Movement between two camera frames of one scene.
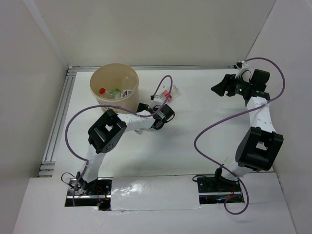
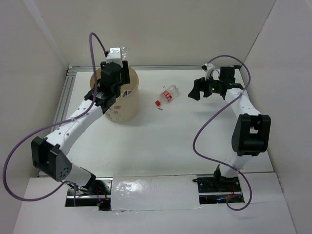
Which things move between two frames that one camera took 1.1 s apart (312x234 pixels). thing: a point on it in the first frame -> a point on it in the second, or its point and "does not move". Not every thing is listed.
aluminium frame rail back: [94, 68] does not move
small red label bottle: [164, 95] does not move
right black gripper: [227, 84] -> [200, 85]
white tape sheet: [154, 193] does not move
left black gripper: [142, 107] -> [125, 73]
